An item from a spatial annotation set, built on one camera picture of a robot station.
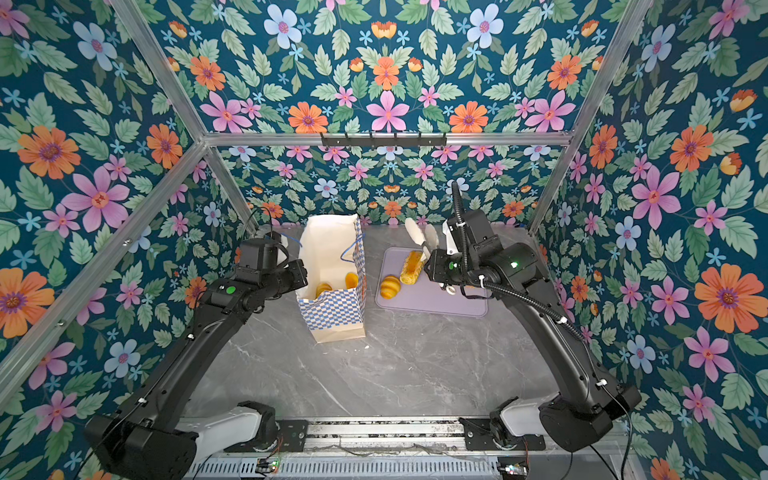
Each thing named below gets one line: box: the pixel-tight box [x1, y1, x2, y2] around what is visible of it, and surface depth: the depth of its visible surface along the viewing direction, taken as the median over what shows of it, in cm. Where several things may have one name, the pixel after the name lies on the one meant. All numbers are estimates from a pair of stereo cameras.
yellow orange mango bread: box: [345, 272, 359, 289], surface depth 101 cm
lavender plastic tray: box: [375, 247, 490, 318], surface depth 100 cm
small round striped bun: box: [380, 274, 401, 300], surface depth 101 cm
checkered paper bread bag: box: [296, 214, 367, 344], surface depth 84 cm
